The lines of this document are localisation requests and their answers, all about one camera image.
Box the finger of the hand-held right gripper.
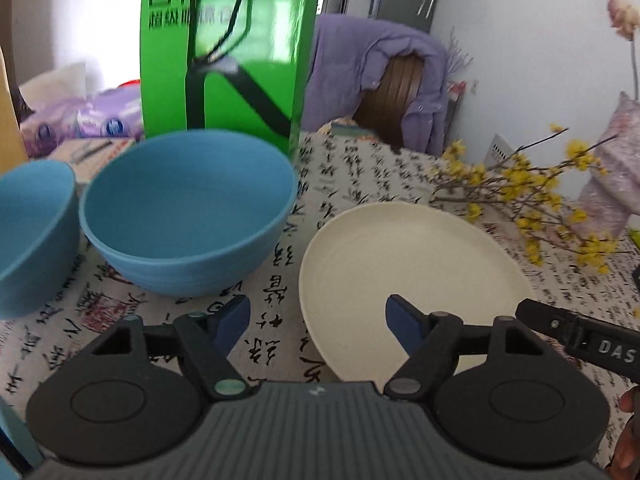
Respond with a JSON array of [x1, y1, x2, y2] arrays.
[[515, 299, 577, 347]]

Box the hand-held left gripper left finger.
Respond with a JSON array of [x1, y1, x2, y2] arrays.
[[92, 294, 251, 402]]

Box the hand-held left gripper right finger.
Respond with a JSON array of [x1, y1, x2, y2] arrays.
[[384, 294, 543, 403]]

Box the cream plate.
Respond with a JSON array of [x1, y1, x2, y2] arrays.
[[299, 203, 538, 383]]

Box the large blue bowl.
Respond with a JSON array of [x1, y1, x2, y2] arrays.
[[79, 129, 299, 298]]

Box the small blue bowl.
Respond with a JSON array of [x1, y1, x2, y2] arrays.
[[0, 160, 80, 320]]

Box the person's right hand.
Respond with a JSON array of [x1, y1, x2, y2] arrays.
[[607, 385, 640, 480]]

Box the yellow flower branches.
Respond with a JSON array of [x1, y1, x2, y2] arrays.
[[430, 125, 626, 273]]

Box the pink glass vase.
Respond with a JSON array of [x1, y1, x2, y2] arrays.
[[570, 92, 640, 243]]

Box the flat printed box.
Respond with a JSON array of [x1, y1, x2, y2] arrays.
[[47, 137, 138, 183]]

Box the wooden chair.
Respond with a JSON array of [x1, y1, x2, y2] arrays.
[[352, 55, 426, 148]]

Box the purple tissue pack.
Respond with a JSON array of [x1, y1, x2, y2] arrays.
[[20, 85, 146, 156]]

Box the blue dish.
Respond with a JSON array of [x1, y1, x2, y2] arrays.
[[0, 400, 45, 472]]

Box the purple jacket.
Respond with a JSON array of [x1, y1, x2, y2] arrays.
[[302, 12, 451, 156]]

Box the green paper bag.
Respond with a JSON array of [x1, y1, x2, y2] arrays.
[[139, 0, 326, 158]]

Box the white wall socket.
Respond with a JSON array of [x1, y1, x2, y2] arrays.
[[487, 134, 516, 166]]

